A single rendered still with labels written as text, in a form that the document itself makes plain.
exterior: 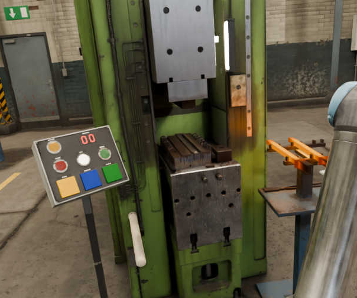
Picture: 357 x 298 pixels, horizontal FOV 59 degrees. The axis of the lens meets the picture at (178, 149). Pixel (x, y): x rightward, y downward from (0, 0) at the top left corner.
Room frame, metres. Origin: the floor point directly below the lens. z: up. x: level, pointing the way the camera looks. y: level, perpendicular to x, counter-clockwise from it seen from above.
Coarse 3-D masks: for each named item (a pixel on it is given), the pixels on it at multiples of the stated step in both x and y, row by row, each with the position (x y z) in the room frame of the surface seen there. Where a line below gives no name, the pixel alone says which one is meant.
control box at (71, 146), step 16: (96, 128) 1.42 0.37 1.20; (48, 144) 1.28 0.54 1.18; (64, 144) 1.31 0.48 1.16; (80, 144) 1.34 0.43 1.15; (96, 144) 1.37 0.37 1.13; (112, 144) 1.41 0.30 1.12; (48, 160) 1.24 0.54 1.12; (64, 160) 1.27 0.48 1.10; (96, 160) 1.33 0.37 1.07; (112, 160) 1.36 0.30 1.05; (48, 176) 1.20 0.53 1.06; (64, 176) 1.23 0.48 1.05; (48, 192) 1.20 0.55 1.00; (80, 192) 1.22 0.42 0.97; (96, 192) 1.29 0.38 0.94
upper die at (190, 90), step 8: (192, 80) 1.57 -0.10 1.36; (200, 80) 1.58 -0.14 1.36; (160, 88) 1.76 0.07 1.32; (168, 88) 1.54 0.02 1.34; (176, 88) 1.55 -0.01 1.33; (184, 88) 1.56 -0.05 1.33; (192, 88) 1.57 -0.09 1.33; (200, 88) 1.57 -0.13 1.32; (168, 96) 1.54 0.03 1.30; (176, 96) 1.55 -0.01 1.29; (184, 96) 1.56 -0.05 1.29; (192, 96) 1.57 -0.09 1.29; (200, 96) 1.57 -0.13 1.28
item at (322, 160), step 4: (288, 140) 1.69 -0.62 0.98; (292, 140) 1.64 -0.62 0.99; (296, 140) 1.63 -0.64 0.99; (296, 144) 1.59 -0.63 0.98; (300, 144) 1.55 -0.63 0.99; (304, 144) 1.55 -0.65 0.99; (300, 148) 1.54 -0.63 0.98; (304, 148) 1.49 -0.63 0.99; (308, 148) 1.48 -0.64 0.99; (304, 152) 1.49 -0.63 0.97; (308, 152) 1.45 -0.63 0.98; (312, 152) 1.42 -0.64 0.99; (316, 152) 1.42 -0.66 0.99; (316, 156) 1.37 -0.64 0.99; (320, 156) 1.36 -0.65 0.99; (328, 156) 1.33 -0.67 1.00; (320, 160) 1.32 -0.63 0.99; (324, 160) 1.29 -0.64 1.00; (320, 164) 1.32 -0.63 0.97; (324, 164) 1.30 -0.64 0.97
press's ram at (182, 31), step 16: (144, 0) 1.67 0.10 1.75; (160, 0) 1.54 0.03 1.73; (176, 0) 1.56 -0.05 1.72; (192, 0) 1.57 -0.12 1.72; (208, 0) 1.59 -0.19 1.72; (144, 16) 1.73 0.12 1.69; (160, 16) 1.54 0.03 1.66; (176, 16) 1.56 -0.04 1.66; (192, 16) 1.57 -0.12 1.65; (208, 16) 1.59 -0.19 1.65; (160, 32) 1.54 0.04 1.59; (176, 32) 1.56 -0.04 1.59; (192, 32) 1.57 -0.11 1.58; (208, 32) 1.59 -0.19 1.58; (160, 48) 1.54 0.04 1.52; (176, 48) 1.55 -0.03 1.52; (192, 48) 1.57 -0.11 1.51; (208, 48) 1.58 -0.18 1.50; (160, 64) 1.54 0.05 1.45; (176, 64) 1.55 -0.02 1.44; (192, 64) 1.57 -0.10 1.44; (208, 64) 1.58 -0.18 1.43; (160, 80) 1.54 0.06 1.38; (176, 80) 1.55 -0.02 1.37
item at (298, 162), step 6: (276, 144) 1.59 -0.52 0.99; (276, 150) 1.55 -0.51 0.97; (282, 150) 1.48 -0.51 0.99; (288, 156) 1.40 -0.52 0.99; (294, 156) 1.39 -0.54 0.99; (294, 162) 1.32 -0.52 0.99; (300, 162) 1.30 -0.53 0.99; (306, 162) 1.27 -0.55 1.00; (300, 168) 1.30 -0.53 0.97; (306, 168) 1.25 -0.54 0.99; (306, 174) 1.23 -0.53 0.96
